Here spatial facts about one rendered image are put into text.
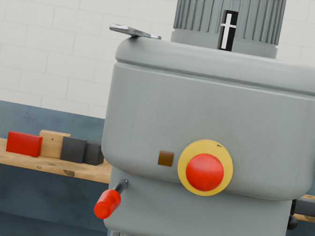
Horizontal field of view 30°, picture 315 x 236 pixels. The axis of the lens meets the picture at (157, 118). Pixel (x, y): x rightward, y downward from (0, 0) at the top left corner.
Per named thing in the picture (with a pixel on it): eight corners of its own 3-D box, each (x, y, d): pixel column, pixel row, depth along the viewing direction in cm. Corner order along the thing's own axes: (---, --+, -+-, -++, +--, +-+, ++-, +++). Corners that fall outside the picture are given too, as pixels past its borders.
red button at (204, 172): (220, 196, 61) (227, 158, 60) (182, 189, 61) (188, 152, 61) (220, 189, 64) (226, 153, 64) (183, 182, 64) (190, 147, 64)
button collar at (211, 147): (227, 201, 64) (237, 147, 63) (173, 190, 64) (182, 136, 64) (227, 196, 66) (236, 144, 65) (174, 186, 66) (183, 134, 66)
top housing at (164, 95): (317, 213, 65) (347, 70, 63) (87, 170, 67) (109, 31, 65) (275, 149, 111) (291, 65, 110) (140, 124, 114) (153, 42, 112)
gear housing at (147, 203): (283, 267, 76) (298, 192, 74) (99, 231, 78) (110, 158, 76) (263, 203, 109) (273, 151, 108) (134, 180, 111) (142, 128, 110)
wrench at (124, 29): (136, 34, 60) (138, 26, 60) (99, 28, 60) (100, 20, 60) (161, 41, 84) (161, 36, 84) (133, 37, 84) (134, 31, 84)
